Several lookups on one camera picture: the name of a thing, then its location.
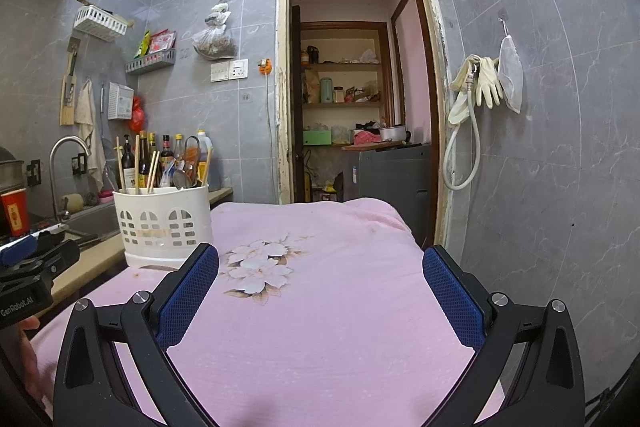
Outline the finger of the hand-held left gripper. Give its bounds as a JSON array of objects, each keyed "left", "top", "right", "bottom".
[
  {"left": 0, "top": 239, "right": 81, "bottom": 294},
  {"left": 0, "top": 229, "right": 64, "bottom": 268}
]

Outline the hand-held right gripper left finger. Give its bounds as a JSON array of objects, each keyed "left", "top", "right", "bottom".
[{"left": 52, "top": 243, "right": 221, "bottom": 427}]

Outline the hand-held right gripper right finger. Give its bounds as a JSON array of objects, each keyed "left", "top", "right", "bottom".
[{"left": 422, "top": 244, "right": 586, "bottom": 427}]

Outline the white plastic utensil holder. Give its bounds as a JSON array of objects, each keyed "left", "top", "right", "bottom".
[{"left": 112, "top": 183, "right": 215, "bottom": 269}]

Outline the metal utensil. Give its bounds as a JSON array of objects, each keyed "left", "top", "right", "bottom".
[{"left": 184, "top": 135, "right": 203, "bottom": 188}]

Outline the person's left hand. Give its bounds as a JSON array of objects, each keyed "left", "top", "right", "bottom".
[{"left": 0, "top": 314, "right": 52, "bottom": 413}]

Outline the red cup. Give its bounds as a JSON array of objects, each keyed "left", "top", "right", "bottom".
[{"left": 0, "top": 189, "right": 29, "bottom": 237}]

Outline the steel sink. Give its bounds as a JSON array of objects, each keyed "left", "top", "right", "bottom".
[{"left": 62, "top": 202, "right": 121, "bottom": 238}]

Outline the metal faucet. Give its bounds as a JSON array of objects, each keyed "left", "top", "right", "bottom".
[{"left": 49, "top": 136, "right": 92, "bottom": 221}]

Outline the brown bottle white label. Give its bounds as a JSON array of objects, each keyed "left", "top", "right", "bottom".
[{"left": 121, "top": 138, "right": 137, "bottom": 190}]

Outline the pink floral blanket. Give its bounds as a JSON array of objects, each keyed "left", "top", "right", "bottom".
[{"left": 30, "top": 198, "right": 507, "bottom": 427}]

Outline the dark oil jug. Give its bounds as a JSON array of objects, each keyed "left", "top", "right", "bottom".
[{"left": 196, "top": 129, "right": 221, "bottom": 192}]

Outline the grey appliance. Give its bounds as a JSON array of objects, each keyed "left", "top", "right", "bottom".
[{"left": 342, "top": 143, "right": 434, "bottom": 249}]

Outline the dark bottle red cap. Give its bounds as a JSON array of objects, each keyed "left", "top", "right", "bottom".
[{"left": 160, "top": 134, "right": 174, "bottom": 180}]

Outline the beige hanging towel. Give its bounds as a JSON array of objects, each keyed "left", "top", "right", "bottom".
[{"left": 75, "top": 79, "right": 106, "bottom": 178}]

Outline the orange spice packet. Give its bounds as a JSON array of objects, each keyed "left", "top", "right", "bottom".
[{"left": 182, "top": 142, "right": 201, "bottom": 173}]

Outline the wooden cutting board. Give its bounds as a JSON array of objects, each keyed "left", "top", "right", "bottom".
[{"left": 59, "top": 38, "right": 81, "bottom": 126}]

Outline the red plastic bag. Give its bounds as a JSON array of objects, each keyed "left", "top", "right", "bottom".
[{"left": 129, "top": 96, "right": 146, "bottom": 134}]

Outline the white basket lower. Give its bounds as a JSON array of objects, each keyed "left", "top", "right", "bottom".
[{"left": 107, "top": 83, "right": 135, "bottom": 120}]

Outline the white mesh bag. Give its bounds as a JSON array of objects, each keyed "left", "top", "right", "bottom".
[{"left": 497, "top": 34, "right": 525, "bottom": 114}]

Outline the wooden shelf unit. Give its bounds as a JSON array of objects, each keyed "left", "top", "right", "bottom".
[{"left": 298, "top": 21, "right": 394, "bottom": 148}]

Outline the red snack packet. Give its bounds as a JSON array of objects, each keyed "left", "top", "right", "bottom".
[{"left": 149, "top": 31, "right": 176, "bottom": 54}]

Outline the hanging clear plastic bag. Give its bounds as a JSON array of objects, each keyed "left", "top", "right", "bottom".
[{"left": 192, "top": 0, "right": 238, "bottom": 60}]

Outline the white hose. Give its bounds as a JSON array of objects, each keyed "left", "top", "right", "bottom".
[{"left": 442, "top": 67, "right": 482, "bottom": 192}]

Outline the black cable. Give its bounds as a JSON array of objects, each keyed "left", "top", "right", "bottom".
[{"left": 582, "top": 384, "right": 632, "bottom": 414}]

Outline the thin white cable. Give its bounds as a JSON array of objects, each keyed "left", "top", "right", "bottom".
[{"left": 267, "top": 74, "right": 277, "bottom": 204}]

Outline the grey wall shelf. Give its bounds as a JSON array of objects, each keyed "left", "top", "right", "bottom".
[{"left": 125, "top": 48, "right": 177, "bottom": 76}]

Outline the white wall basket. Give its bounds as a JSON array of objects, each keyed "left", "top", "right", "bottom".
[{"left": 74, "top": 6, "right": 129, "bottom": 42}]

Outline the wooden door frame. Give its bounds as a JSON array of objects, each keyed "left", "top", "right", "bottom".
[{"left": 275, "top": 0, "right": 452, "bottom": 249}]

